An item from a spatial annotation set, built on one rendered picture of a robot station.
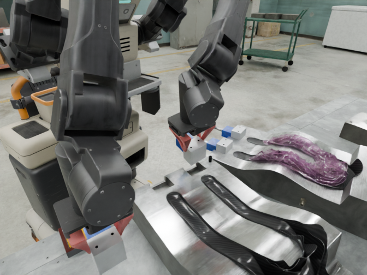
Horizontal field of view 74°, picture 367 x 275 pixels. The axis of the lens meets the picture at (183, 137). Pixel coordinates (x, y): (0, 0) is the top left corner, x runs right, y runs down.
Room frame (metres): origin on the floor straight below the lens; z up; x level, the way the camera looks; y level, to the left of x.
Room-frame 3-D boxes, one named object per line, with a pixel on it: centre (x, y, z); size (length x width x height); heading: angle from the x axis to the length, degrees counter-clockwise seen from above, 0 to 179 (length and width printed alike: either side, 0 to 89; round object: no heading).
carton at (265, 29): (8.36, -2.70, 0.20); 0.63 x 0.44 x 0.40; 124
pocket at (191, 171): (0.53, -0.03, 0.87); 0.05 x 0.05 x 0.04; 36
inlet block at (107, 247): (0.29, 0.16, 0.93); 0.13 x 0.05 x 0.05; 37
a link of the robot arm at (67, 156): (0.25, 0.13, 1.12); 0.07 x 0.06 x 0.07; 36
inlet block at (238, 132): (0.79, -0.16, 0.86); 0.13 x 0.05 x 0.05; 54
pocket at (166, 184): (0.46, 0.06, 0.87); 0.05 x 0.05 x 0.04; 36
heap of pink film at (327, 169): (0.59, -0.35, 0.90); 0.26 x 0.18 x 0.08; 54
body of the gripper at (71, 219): (0.26, 0.14, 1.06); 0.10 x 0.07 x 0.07; 127
